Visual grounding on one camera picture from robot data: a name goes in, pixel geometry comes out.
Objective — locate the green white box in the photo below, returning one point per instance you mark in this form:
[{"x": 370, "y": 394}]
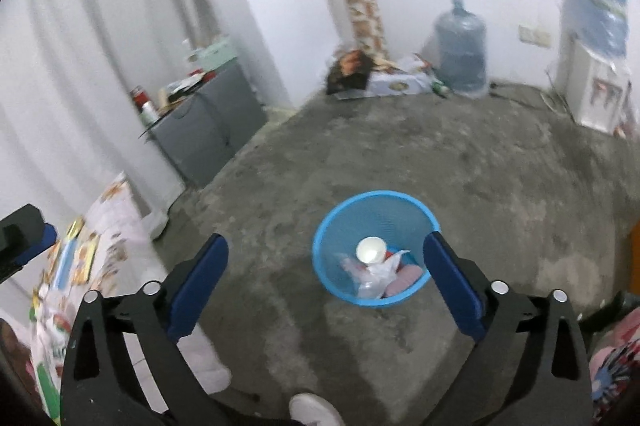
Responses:
[{"x": 217, "y": 56}]

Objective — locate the white curtain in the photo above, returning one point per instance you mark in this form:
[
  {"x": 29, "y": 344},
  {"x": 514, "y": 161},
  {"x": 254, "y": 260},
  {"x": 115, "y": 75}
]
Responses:
[{"x": 100, "y": 31}]

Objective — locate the wall socket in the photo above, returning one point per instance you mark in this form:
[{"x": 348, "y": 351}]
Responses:
[{"x": 534, "y": 36}]

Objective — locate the white water dispenser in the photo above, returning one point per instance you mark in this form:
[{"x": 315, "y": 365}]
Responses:
[{"x": 590, "y": 96}]

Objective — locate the floral tablecloth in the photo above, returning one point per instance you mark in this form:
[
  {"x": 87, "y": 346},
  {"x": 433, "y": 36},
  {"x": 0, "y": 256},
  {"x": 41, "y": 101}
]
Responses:
[{"x": 120, "y": 216}]

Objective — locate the green can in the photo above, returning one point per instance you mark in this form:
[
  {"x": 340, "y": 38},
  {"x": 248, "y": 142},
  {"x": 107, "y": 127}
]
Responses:
[{"x": 441, "y": 87}]

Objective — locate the patterned tall box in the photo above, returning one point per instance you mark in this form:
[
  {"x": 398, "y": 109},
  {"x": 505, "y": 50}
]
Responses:
[{"x": 360, "y": 1}]

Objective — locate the white paper cup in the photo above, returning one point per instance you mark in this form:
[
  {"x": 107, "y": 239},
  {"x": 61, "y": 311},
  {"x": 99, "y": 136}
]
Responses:
[{"x": 371, "y": 250}]

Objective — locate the white shoe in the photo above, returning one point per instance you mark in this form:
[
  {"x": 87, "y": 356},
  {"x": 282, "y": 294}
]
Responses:
[{"x": 315, "y": 411}]

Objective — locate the yellow orange packet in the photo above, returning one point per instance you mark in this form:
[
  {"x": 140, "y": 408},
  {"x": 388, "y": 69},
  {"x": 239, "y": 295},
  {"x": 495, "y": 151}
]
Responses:
[{"x": 87, "y": 258}]

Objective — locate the clear plastic bag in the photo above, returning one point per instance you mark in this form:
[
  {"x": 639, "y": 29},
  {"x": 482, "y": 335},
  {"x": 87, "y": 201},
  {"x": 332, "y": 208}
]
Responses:
[{"x": 377, "y": 276}]

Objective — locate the blue mesh wastebasket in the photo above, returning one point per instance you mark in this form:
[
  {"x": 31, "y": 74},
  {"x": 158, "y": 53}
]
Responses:
[{"x": 380, "y": 211}]

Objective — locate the small white bottle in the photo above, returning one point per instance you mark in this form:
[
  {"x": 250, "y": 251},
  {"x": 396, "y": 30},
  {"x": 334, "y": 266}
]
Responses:
[{"x": 148, "y": 114}]

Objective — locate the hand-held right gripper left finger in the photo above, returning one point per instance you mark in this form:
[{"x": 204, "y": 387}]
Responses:
[{"x": 197, "y": 286}]

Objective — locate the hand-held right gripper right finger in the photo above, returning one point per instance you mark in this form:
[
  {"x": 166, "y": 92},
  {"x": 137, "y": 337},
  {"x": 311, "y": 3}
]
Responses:
[{"x": 452, "y": 286}]

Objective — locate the orange box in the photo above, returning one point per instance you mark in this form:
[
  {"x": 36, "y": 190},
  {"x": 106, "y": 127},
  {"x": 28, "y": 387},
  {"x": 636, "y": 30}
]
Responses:
[{"x": 635, "y": 251}]

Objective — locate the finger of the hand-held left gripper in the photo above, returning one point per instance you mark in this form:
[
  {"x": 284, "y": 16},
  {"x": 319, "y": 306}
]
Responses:
[{"x": 30, "y": 238}]

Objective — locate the blue water jug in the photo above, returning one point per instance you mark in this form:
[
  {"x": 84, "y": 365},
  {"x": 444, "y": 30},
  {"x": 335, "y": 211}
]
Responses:
[{"x": 460, "y": 51}]

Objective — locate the grey cabinet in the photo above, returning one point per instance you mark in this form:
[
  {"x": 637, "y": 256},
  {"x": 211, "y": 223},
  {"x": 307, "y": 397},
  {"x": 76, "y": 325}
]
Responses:
[{"x": 200, "y": 141}]

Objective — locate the printed cardboard box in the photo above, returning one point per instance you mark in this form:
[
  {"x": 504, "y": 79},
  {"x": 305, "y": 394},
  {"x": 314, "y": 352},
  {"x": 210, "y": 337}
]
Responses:
[{"x": 395, "y": 84}]

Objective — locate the light blue snack packet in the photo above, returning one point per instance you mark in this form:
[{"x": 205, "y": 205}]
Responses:
[{"x": 65, "y": 266}]

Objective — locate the dark snack bag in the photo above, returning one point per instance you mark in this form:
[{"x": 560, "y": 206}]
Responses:
[{"x": 350, "y": 71}]

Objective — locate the red jar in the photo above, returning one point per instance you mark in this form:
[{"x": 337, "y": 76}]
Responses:
[{"x": 139, "y": 99}]

